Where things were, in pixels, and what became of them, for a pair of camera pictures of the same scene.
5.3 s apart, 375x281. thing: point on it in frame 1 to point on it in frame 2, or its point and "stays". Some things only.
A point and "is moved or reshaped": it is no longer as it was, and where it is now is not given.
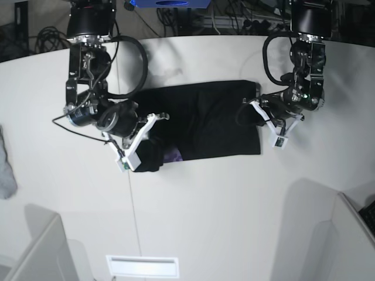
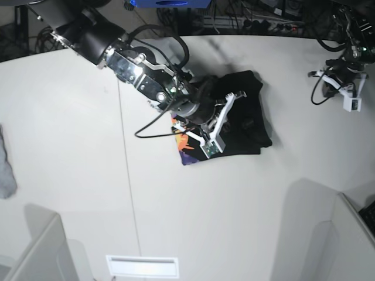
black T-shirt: (197, 123) is moved or reshaped
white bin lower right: (341, 249) stays
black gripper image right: (293, 99) to (345, 71)
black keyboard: (368, 215) stays
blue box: (171, 3) stays
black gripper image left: (118, 119) to (198, 106)
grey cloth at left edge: (8, 184) stays
